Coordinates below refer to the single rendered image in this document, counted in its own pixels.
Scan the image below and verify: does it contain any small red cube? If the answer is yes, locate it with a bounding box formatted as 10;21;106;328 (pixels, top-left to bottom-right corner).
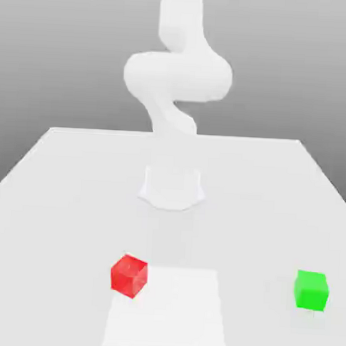
108;253;150;300

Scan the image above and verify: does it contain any small green cube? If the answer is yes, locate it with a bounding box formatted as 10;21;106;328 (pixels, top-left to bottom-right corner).
292;269;332;313

